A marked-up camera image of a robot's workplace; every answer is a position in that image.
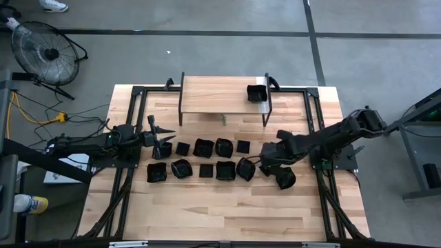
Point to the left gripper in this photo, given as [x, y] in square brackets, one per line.
[147, 138]

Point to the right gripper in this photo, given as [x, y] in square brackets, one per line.
[275, 153]

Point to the small black square plate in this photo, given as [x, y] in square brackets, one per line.
[206, 170]
[264, 171]
[167, 152]
[243, 146]
[182, 149]

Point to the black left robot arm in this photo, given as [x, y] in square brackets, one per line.
[86, 143]

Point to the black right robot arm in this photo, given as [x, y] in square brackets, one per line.
[330, 137]

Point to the green potted plant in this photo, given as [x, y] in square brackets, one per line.
[224, 120]

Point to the wooden shelf black legs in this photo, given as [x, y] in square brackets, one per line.
[217, 96]

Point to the white printed box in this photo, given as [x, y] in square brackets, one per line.
[58, 175]

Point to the black diagonal support beam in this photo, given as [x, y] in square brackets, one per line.
[44, 162]

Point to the grey metal stand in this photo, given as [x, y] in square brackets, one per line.
[413, 151]

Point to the black floor fan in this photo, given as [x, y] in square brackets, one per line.
[51, 54]

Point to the white bottle yellow cap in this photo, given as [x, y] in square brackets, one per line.
[30, 204]

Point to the small black box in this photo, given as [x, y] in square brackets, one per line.
[431, 175]

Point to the grey metal cabinet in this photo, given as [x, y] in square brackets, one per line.
[7, 196]

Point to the person's foot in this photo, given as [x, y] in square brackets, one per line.
[53, 5]
[12, 23]

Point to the black metal table frame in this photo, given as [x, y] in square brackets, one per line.
[155, 89]

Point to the black frame bracket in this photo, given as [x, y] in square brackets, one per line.
[169, 84]
[274, 82]

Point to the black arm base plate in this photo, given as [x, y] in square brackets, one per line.
[103, 163]
[348, 163]

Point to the silver metal bracket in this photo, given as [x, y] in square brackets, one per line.
[128, 244]
[320, 245]

